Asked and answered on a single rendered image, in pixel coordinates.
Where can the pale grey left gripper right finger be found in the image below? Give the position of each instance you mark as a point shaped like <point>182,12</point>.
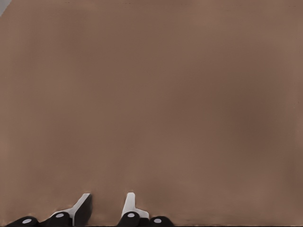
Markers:
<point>129,208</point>

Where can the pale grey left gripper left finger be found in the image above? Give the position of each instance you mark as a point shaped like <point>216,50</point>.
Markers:
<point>80,211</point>

